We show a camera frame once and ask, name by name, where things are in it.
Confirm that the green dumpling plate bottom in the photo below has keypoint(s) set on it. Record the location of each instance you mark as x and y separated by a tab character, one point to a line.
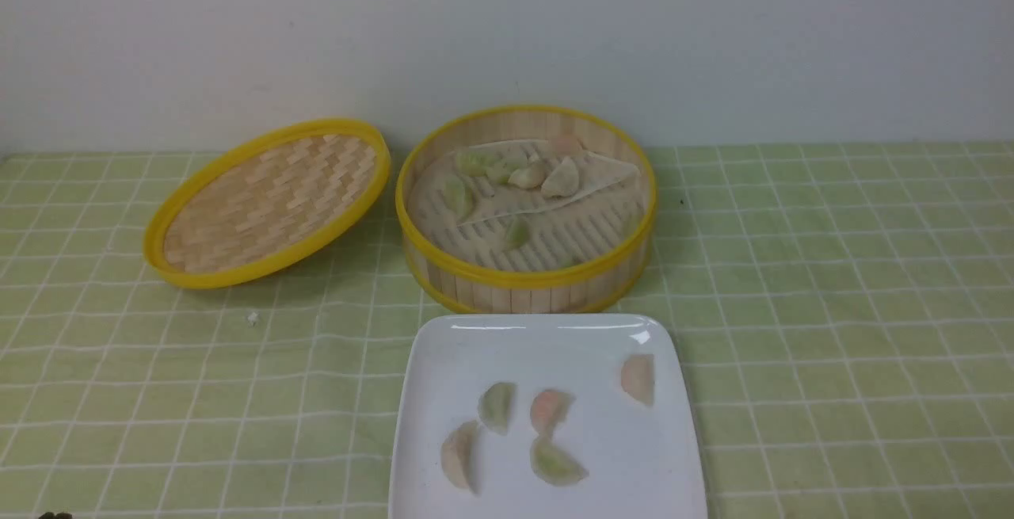
554	465

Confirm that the yellow rimmed bamboo steamer basket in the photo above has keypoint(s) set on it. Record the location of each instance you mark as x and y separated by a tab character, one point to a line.
587	287

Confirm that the beige dumpling plate left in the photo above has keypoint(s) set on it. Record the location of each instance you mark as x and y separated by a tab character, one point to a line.
456	456

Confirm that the yellow rimmed woven steamer lid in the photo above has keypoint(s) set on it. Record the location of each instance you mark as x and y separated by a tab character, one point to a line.
268	204

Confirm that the white mesh steamer liner cloth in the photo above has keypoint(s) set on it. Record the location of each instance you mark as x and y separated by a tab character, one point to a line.
587	225

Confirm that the green dumpling steamer left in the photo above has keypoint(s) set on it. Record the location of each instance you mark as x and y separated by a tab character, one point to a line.
457	197

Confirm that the green dumpling on plate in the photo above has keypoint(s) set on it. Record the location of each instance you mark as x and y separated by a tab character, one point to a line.
495	407

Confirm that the green dumpling upper left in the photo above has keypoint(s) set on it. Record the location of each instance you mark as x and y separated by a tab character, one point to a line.
474	162

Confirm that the pink dumpling on plate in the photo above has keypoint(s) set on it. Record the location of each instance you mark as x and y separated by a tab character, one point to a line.
549	408

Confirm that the green dumpling steamer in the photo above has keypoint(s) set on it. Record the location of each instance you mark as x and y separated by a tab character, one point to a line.
457	197
516	234

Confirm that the green dumpling steamer front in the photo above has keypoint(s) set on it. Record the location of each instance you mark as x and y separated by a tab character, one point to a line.
516	234

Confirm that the beige dumpling steamer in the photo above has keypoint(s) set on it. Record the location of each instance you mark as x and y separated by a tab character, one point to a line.
563	181

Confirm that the pale green dumpling upper middle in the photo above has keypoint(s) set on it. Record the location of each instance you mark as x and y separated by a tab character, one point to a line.
500	168

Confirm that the beige dumpling in steamer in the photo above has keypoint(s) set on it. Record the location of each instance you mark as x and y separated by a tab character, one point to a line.
528	177

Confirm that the green checked tablecloth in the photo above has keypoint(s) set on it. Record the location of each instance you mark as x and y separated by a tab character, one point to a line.
843	316

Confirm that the white square plate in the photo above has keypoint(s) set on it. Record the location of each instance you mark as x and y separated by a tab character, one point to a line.
642	462

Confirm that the peach dumpling plate corner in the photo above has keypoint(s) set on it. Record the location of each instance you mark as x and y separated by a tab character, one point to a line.
637	378

